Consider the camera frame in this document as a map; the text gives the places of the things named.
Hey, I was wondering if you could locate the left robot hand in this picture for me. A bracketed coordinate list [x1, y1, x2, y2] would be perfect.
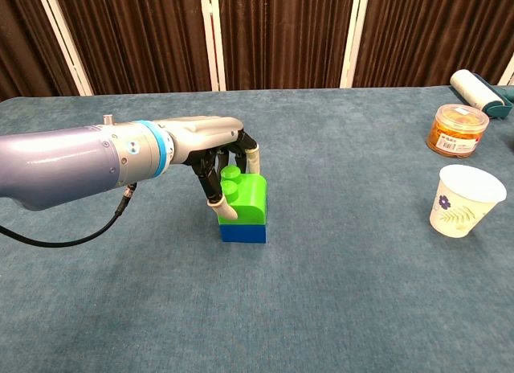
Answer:
[160, 115, 262, 221]

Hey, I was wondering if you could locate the green toy building block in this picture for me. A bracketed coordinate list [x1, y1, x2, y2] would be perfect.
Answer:
[218, 165, 268, 226]

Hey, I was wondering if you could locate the teal handled lint roller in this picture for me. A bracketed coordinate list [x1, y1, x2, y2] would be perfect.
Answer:
[448, 68, 514, 120]

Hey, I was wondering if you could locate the brown pleated curtain panel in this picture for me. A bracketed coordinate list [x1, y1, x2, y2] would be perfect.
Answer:
[51, 0, 214, 96]
[353, 0, 514, 88]
[0, 0, 81, 103]
[218, 0, 357, 91]

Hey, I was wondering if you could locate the blue felt table cover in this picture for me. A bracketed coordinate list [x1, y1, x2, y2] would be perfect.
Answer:
[0, 85, 514, 373]

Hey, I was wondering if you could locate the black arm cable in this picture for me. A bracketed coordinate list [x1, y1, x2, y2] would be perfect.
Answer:
[0, 182, 138, 248]

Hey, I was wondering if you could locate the blue toy building block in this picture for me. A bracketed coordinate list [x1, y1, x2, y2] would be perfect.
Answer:
[219, 223, 267, 244]

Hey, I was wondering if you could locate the white partition frame post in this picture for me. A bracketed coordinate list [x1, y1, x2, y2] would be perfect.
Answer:
[199, 0, 226, 92]
[339, 0, 371, 88]
[35, 0, 94, 96]
[496, 55, 514, 87]

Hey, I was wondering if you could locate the white floral paper cup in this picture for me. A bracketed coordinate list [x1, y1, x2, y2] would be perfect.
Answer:
[428, 164, 508, 239]

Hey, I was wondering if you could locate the clear plastic snack jar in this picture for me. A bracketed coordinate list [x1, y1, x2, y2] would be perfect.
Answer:
[426, 103, 491, 158]

